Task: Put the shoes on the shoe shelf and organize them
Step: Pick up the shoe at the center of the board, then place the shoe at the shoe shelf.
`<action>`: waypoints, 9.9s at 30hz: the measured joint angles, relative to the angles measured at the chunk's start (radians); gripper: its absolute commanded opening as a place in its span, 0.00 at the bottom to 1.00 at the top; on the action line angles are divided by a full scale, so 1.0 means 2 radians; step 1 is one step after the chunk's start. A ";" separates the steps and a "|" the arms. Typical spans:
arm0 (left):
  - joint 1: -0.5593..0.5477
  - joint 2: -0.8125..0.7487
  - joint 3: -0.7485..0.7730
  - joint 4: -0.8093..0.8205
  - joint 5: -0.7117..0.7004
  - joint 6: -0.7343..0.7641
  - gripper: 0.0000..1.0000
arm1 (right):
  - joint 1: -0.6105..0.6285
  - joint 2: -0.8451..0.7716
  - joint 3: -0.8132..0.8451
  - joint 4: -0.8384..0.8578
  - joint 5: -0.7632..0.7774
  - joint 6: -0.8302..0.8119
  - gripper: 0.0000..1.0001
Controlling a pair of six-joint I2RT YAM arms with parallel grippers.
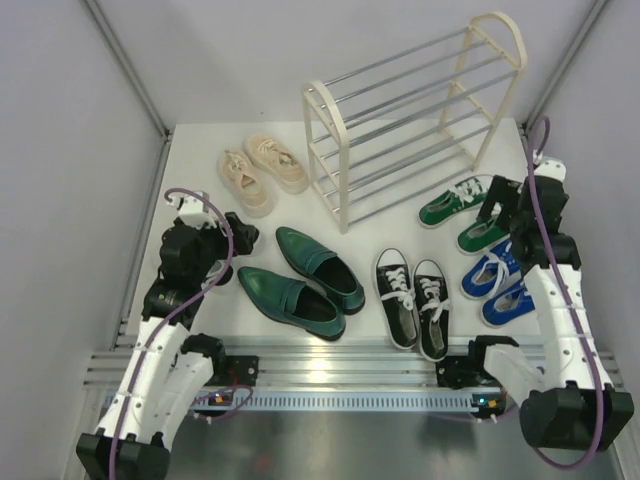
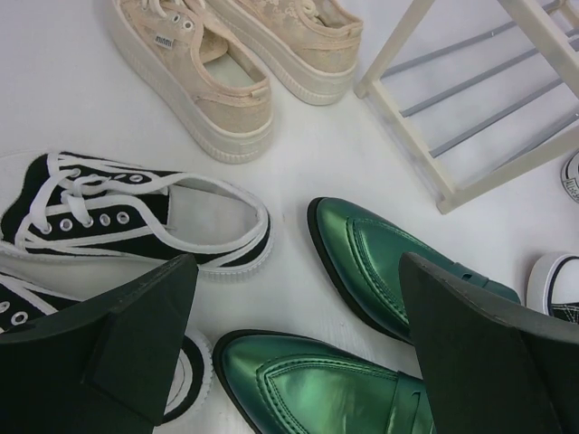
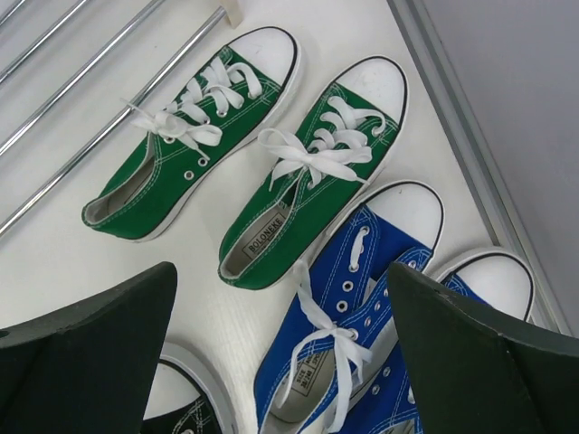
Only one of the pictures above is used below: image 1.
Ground green canvas sneaker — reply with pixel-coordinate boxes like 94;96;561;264
418;175;493;228
456;214;508;255

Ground green loafer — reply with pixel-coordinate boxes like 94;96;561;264
275;226;366;315
237;266;346;341

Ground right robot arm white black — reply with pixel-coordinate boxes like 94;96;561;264
467;175;635;455

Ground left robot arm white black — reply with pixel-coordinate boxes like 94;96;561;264
76;212;262;479

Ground cream shoe rack metal bars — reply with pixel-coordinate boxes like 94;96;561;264
301;11;528;234

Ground black white sneaker upper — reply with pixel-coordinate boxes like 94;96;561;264
234;226;265;256

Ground black white sneaker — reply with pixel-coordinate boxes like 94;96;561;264
202;261;234;295
234;226;265;256

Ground black white sneaker lower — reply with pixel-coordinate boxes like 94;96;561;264
202;261;234;295

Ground blue canvas sneaker upper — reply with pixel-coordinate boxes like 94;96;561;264
461;238;520;299

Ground blue canvas sneaker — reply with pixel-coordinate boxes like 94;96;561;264
481;280;535;327
461;238;520;299

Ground beige sneaker left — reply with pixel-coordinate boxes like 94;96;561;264
218;149;273;218

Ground beige sneaker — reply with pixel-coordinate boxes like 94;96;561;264
243;134;309;194
218;149;273;218

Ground blue canvas sneaker lower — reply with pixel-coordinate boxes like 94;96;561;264
481;280;535;327

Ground beige sneaker right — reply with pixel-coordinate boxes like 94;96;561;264
243;134;309;194

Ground black canvas sneaker right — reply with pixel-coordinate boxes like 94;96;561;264
413;260;451;362

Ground black canvas sneaker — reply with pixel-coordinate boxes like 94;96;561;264
374;248;418;350
413;260;451;362

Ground black canvas sneaker left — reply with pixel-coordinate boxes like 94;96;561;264
374;248;418;350

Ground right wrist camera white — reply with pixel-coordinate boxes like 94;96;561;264
533;151;567;183

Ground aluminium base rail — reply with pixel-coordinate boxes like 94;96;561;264
83;335;624;391

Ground perforated cable duct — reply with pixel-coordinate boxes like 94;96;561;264
102;389;506;412

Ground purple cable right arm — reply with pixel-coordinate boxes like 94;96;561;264
524;115;616;471

